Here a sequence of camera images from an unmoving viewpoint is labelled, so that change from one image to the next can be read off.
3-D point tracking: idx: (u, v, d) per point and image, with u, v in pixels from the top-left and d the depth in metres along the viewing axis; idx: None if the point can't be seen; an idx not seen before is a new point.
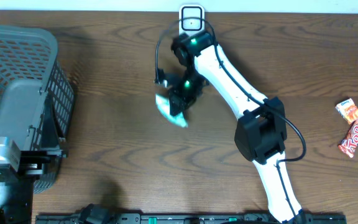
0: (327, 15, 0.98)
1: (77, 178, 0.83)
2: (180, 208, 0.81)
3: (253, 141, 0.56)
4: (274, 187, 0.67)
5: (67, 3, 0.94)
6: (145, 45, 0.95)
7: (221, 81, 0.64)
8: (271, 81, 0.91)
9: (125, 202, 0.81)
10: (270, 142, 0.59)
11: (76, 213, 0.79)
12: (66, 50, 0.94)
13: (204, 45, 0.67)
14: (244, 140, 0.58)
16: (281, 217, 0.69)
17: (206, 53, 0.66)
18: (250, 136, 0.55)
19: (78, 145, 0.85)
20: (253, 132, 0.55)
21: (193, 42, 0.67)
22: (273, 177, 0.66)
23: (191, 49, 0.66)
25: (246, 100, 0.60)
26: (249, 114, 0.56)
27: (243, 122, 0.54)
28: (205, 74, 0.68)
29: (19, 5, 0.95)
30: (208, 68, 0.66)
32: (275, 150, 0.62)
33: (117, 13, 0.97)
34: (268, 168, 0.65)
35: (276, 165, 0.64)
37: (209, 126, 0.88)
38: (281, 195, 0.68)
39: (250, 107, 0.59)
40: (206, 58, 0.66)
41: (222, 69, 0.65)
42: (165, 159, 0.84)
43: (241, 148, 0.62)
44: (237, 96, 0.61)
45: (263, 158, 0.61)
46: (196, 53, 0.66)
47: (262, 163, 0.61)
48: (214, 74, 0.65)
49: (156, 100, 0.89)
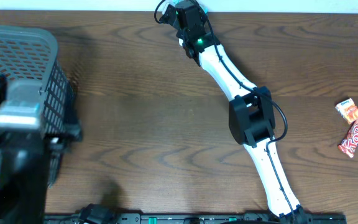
0: (327, 15, 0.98)
1: (77, 178, 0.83)
2: (179, 208, 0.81)
3: (242, 122, 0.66)
4: (267, 175, 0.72)
5: (67, 2, 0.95)
6: (145, 45, 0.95)
7: (219, 73, 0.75)
8: (271, 81, 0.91)
9: (125, 202, 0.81)
10: (259, 127, 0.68)
11: (76, 213, 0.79)
12: (66, 50, 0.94)
13: (207, 44, 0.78)
14: (235, 122, 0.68)
16: (279, 210, 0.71)
17: (208, 49, 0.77)
18: (240, 117, 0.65)
19: (78, 145, 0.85)
20: (241, 114, 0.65)
21: (199, 41, 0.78)
22: (265, 163, 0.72)
23: (196, 48, 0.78)
25: (237, 88, 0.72)
26: (238, 98, 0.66)
27: (235, 104, 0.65)
28: (208, 67, 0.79)
29: (20, 5, 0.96)
30: (209, 62, 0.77)
32: (265, 135, 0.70)
33: (118, 13, 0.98)
34: (259, 154, 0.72)
35: (266, 149, 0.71)
37: (209, 126, 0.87)
38: (275, 182, 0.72)
39: (241, 93, 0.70)
40: (209, 55, 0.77)
41: (221, 63, 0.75)
42: (165, 159, 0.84)
43: (235, 132, 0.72)
44: (230, 84, 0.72)
45: (254, 142, 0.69)
46: (201, 50, 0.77)
47: (253, 146, 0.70)
48: (214, 67, 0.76)
49: None
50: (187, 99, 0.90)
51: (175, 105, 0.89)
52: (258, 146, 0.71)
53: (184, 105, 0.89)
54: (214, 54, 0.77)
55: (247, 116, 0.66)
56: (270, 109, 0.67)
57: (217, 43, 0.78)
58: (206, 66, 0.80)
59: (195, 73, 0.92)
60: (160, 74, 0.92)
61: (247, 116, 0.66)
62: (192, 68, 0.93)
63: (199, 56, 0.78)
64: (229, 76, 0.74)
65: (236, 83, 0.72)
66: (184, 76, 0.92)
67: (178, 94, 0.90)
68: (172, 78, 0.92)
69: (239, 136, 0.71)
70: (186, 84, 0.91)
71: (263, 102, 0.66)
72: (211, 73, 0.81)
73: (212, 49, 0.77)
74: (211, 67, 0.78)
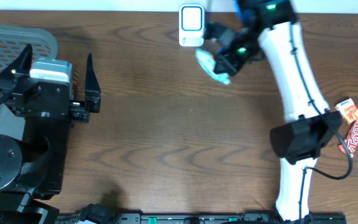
0: (327, 15, 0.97)
1: (77, 178, 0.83)
2: (180, 208, 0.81)
3: (296, 143, 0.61)
4: (293, 190, 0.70)
5: (66, 2, 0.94)
6: (145, 45, 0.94)
7: (286, 70, 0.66)
8: (271, 81, 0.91)
9: (125, 202, 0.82)
10: (307, 148, 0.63)
11: (76, 213, 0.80)
12: (66, 50, 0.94)
13: (279, 19, 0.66)
14: (286, 139, 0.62)
16: (288, 215, 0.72)
17: (280, 30, 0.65)
18: (296, 139, 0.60)
19: (77, 145, 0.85)
20: (299, 137, 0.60)
21: (270, 7, 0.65)
22: (294, 178, 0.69)
23: (263, 15, 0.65)
25: (306, 103, 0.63)
26: (304, 120, 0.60)
27: (296, 125, 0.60)
28: (268, 48, 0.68)
29: (18, 5, 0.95)
30: (278, 49, 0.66)
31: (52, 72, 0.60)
32: (308, 155, 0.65)
33: (117, 13, 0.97)
34: (293, 169, 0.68)
35: (303, 169, 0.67)
37: (210, 126, 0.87)
38: (296, 196, 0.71)
39: (309, 112, 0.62)
40: (278, 38, 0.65)
41: (293, 56, 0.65)
42: (165, 159, 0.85)
43: (276, 144, 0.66)
44: (298, 96, 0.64)
45: (294, 160, 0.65)
46: (270, 26, 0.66)
47: (291, 163, 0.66)
48: (281, 57, 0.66)
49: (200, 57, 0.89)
50: (187, 99, 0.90)
51: (175, 105, 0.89)
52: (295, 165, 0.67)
53: (184, 105, 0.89)
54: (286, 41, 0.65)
55: (304, 138, 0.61)
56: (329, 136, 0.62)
57: (293, 25, 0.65)
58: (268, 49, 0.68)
59: (195, 73, 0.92)
60: (160, 74, 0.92)
61: (303, 138, 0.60)
62: (192, 68, 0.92)
63: (267, 36, 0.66)
64: (299, 83, 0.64)
65: (306, 96, 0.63)
66: (184, 76, 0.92)
67: (178, 94, 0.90)
68: (172, 78, 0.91)
69: (279, 151, 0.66)
70: (186, 84, 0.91)
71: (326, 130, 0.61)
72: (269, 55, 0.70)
73: (285, 33, 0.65)
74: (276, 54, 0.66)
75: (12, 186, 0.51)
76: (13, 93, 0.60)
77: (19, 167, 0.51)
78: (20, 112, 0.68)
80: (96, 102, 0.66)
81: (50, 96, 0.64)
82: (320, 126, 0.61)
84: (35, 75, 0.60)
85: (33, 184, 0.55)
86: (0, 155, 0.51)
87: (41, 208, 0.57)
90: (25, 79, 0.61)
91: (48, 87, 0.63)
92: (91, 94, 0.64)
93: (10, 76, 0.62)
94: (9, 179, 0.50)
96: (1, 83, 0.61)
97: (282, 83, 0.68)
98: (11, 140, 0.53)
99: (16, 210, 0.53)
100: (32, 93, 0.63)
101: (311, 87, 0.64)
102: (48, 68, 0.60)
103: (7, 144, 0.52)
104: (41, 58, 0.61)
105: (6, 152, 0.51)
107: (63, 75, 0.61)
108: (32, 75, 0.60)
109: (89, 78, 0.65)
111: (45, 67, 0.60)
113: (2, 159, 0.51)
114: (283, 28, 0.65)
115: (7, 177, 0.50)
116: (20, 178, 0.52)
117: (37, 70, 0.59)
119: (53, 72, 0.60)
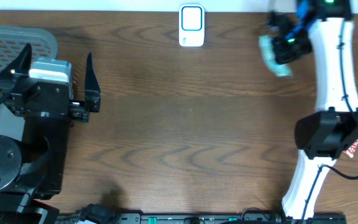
0: None
1: (77, 178, 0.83)
2: (180, 208, 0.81)
3: (317, 136, 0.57)
4: (305, 188, 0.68)
5: (66, 2, 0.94)
6: (145, 45, 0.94)
7: (329, 61, 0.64)
8: (271, 81, 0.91)
9: (125, 202, 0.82)
10: (329, 145, 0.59)
11: (76, 213, 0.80)
12: (66, 50, 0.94)
13: (333, 15, 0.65)
14: (309, 130, 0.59)
16: (291, 213, 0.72)
17: (331, 24, 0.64)
18: (320, 132, 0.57)
19: (77, 145, 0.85)
20: (323, 130, 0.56)
21: (327, 2, 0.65)
22: (309, 175, 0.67)
23: (319, 7, 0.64)
25: (339, 97, 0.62)
26: (332, 114, 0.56)
27: (325, 118, 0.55)
28: (316, 41, 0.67)
29: (19, 5, 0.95)
30: (325, 42, 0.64)
31: (51, 72, 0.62)
32: (328, 154, 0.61)
33: (117, 13, 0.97)
34: (309, 165, 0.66)
35: (319, 167, 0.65)
37: (210, 126, 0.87)
38: (304, 194, 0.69)
39: (341, 106, 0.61)
40: (328, 30, 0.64)
41: (338, 51, 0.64)
42: (165, 159, 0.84)
43: (299, 134, 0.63)
44: (334, 88, 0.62)
45: (313, 155, 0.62)
46: (322, 18, 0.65)
47: (309, 158, 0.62)
48: (327, 50, 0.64)
49: (261, 42, 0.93)
50: (187, 99, 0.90)
51: (175, 104, 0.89)
52: (312, 160, 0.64)
53: (184, 105, 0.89)
54: (335, 33, 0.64)
55: (327, 132, 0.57)
56: (355, 138, 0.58)
57: (345, 22, 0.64)
58: (315, 39, 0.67)
59: (195, 73, 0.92)
60: (160, 74, 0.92)
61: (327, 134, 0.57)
62: (192, 68, 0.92)
63: (317, 25, 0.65)
64: (339, 77, 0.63)
65: (340, 91, 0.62)
66: (185, 76, 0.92)
67: (178, 94, 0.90)
68: (172, 78, 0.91)
69: (299, 142, 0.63)
70: (186, 84, 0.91)
71: (354, 130, 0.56)
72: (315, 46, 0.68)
73: (336, 28, 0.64)
74: (322, 43, 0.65)
75: (12, 186, 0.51)
76: (13, 93, 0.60)
77: (18, 167, 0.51)
78: (20, 112, 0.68)
80: (96, 102, 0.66)
81: (49, 96, 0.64)
82: (347, 125, 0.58)
84: (34, 75, 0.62)
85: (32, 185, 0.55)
86: None
87: (41, 208, 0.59)
90: (24, 79, 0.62)
91: (48, 88, 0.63)
92: (91, 94, 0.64)
93: (9, 75, 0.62)
94: (7, 180, 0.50)
96: (0, 83, 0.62)
97: (321, 74, 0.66)
98: (10, 140, 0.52)
99: (16, 210, 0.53)
100: (32, 93, 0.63)
101: (348, 84, 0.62)
102: (49, 68, 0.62)
103: (7, 145, 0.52)
104: (40, 59, 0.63)
105: (5, 153, 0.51)
107: (61, 74, 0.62)
108: (30, 75, 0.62)
109: (89, 78, 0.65)
111: (46, 66, 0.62)
113: (2, 160, 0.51)
114: (334, 22, 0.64)
115: (7, 178, 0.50)
116: (19, 178, 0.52)
117: (36, 70, 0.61)
119: (51, 71, 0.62)
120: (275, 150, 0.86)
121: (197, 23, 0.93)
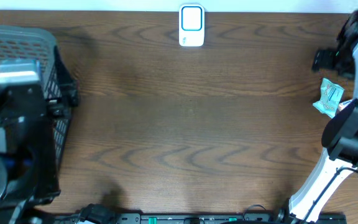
0: (328, 15, 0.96)
1: (77, 178, 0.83)
2: (179, 208, 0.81)
3: (348, 127, 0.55)
4: (318, 187, 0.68)
5: (66, 2, 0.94)
6: (145, 45, 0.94)
7: None
8: (271, 81, 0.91)
9: (125, 202, 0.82)
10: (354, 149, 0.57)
11: (76, 213, 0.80)
12: (66, 50, 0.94)
13: None
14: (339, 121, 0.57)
16: (296, 211, 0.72)
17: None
18: (350, 122, 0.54)
19: (78, 145, 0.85)
20: (354, 117, 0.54)
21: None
22: (326, 176, 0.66)
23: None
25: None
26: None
27: None
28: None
29: (19, 5, 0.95)
30: None
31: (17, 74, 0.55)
32: (351, 158, 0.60)
33: (117, 13, 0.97)
34: (328, 166, 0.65)
35: (337, 170, 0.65)
37: (210, 126, 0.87)
38: (314, 195, 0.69)
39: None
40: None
41: None
42: (165, 159, 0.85)
43: (328, 129, 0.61)
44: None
45: (335, 156, 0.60)
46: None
47: (330, 158, 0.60)
48: None
49: (325, 83, 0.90)
50: (187, 98, 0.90)
51: (174, 104, 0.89)
52: (332, 162, 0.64)
53: (184, 105, 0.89)
54: None
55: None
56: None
57: None
58: None
59: (195, 73, 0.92)
60: (160, 74, 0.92)
61: None
62: (192, 68, 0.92)
63: None
64: None
65: None
66: (185, 76, 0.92)
67: (178, 94, 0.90)
68: (172, 78, 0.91)
69: (325, 139, 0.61)
70: (186, 84, 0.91)
71: None
72: (357, 60, 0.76)
73: None
74: None
75: (0, 203, 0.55)
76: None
77: (2, 185, 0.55)
78: None
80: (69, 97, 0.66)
81: (23, 99, 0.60)
82: None
84: (2, 81, 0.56)
85: (23, 197, 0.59)
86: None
87: (35, 218, 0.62)
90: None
91: (18, 91, 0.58)
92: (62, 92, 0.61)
93: None
94: None
96: None
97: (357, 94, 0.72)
98: None
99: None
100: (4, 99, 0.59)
101: None
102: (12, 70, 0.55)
103: None
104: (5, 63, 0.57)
105: None
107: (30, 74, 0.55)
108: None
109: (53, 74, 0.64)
111: (12, 68, 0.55)
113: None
114: None
115: None
116: (5, 197, 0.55)
117: (2, 75, 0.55)
119: (15, 73, 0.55)
120: (275, 150, 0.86)
121: (197, 23, 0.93)
